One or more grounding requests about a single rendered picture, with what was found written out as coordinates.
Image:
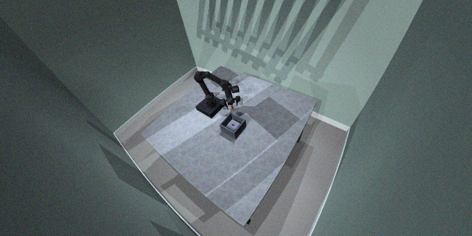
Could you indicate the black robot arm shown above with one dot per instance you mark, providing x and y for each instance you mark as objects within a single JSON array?
[{"x": 226, "y": 86}]

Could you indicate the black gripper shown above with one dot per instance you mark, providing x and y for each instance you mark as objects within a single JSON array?
[{"x": 223, "y": 101}]

